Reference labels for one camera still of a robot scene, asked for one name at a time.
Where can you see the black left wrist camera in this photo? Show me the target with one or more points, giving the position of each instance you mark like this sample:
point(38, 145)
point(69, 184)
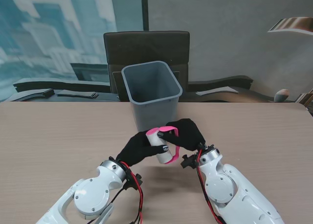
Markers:
point(134, 182)

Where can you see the grey plastic waste bin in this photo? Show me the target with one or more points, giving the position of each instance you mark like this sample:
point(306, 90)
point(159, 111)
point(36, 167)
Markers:
point(151, 87)

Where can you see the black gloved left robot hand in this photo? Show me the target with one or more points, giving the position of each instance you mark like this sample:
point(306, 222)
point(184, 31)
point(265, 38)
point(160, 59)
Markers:
point(135, 149)

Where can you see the dark grey sheet stack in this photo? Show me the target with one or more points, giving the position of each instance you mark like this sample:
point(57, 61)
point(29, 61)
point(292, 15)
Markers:
point(78, 95)

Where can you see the dark grey back table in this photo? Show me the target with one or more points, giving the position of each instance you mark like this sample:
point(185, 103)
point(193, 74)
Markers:
point(254, 96)

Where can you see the curved wooden panel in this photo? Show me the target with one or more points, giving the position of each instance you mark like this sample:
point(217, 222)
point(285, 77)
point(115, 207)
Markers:
point(293, 24)

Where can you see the white lint roll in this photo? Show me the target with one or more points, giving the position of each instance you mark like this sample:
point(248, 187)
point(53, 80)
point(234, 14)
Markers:
point(155, 139)

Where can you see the small wooden furniture piece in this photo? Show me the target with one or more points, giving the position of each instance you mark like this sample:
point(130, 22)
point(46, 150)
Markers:
point(305, 98)

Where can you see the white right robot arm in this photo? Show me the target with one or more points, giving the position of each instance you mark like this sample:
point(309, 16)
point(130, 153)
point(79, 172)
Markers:
point(225, 187)

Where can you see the dark brown office chair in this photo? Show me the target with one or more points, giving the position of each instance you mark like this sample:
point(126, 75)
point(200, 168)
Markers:
point(146, 48)

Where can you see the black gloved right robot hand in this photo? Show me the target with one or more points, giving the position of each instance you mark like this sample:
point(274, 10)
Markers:
point(187, 134)

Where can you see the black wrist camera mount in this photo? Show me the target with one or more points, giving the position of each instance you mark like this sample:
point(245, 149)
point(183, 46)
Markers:
point(188, 161)

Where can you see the light grey sheet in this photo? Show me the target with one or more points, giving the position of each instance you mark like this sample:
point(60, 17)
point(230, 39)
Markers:
point(216, 91)

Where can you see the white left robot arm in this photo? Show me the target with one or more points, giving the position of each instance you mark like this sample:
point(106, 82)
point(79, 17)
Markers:
point(90, 195)

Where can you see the black vertical window frame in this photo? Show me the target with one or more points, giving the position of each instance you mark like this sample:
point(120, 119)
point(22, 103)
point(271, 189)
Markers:
point(145, 8)

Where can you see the small black block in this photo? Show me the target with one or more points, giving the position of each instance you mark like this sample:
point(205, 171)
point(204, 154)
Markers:
point(48, 92)

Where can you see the black curved board stack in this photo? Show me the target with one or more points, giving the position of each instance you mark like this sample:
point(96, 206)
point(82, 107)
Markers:
point(61, 84)
point(220, 82)

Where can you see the grey rounded object brown top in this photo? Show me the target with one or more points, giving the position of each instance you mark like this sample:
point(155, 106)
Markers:
point(281, 95)

